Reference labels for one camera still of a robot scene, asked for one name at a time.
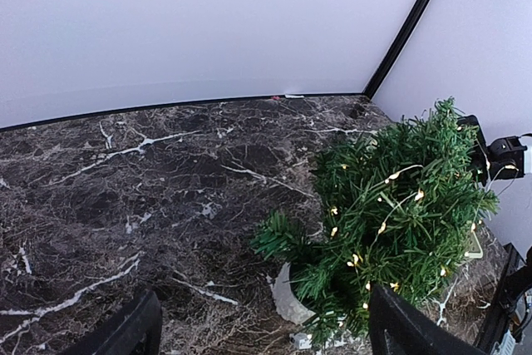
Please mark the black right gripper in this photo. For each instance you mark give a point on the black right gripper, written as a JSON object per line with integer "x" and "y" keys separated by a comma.
{"x": 504, "y": 159}

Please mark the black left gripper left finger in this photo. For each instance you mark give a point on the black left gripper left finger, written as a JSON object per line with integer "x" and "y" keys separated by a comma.
{"x": 139, "y": 320}

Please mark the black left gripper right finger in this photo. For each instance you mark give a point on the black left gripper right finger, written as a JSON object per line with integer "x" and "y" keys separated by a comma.
{"x": 396, "y": 327}

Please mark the fairy light battery box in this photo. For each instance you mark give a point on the fairy light battery box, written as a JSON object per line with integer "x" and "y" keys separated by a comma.
{"x": 301, "y": 341}

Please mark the beige perforated plastic basket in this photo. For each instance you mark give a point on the beige perforated plastic basket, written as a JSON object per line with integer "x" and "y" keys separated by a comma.
{"x": 474, "y": 250}

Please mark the small green christmas tree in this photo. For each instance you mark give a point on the small green christmas tree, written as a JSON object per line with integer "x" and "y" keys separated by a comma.
{"x": 398, "y": 207}

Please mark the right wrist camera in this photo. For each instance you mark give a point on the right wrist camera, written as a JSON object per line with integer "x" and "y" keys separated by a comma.
{"x": 468, "y": 122}

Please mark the right black frame post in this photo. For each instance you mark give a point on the right black frame post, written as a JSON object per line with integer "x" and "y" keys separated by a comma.
{"x": 396, "y": 48}

